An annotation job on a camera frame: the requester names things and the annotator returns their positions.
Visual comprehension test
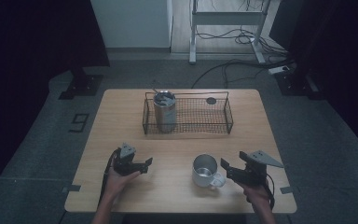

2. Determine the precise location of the white metal desk frame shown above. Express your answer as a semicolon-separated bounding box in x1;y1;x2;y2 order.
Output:
188;0;273;65

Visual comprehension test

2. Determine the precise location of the right hand-held gripper black cable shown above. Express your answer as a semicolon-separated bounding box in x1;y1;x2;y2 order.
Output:
262;172;276;212

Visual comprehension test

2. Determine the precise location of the person's left hand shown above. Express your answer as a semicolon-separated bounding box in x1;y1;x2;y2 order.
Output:
103;158;143;201

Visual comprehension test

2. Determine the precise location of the white power strip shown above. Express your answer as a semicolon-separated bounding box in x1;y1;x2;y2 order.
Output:
268;64;292;76

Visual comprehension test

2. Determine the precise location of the hand-held gripper black cable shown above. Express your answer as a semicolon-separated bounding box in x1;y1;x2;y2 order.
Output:
98;147;122;204
262;172;276;212

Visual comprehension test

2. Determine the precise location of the white cabinet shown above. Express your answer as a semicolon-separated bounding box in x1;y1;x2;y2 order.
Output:
89;0;173;49

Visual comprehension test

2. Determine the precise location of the person's right hand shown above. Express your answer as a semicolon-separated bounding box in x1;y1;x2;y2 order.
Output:
236;181;272;207

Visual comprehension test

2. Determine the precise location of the dark curtain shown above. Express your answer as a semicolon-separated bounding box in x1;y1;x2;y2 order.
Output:
0;0;111;194
268;0;358;161

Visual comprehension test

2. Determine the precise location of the left hand-held gripper black cable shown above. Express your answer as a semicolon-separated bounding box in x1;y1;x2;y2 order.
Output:
98;147;122;204

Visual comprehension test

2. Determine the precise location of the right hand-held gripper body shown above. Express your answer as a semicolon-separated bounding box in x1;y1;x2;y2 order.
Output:
228;149;285;188

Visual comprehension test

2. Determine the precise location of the tangle of floor cables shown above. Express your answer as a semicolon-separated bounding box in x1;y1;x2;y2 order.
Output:
195;27;292;62

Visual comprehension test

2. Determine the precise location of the tall steel tumbler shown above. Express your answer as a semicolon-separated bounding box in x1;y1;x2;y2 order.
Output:
153;90;178;134

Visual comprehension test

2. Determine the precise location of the steel mug with handle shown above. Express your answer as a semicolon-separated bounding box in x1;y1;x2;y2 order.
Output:
192;153;227;189

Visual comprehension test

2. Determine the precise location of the black stand base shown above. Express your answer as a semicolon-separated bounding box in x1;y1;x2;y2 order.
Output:
58;66;104;101
274;69;321;98

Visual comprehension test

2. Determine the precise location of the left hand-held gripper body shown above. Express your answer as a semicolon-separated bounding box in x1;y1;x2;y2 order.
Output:
113;142;145;177

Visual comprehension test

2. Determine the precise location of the long black floor cable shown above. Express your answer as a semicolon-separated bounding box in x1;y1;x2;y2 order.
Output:
190;58;296;90

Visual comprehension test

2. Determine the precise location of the black wire mesh basket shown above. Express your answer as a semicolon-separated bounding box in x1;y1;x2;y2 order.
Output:
142;91;235;135

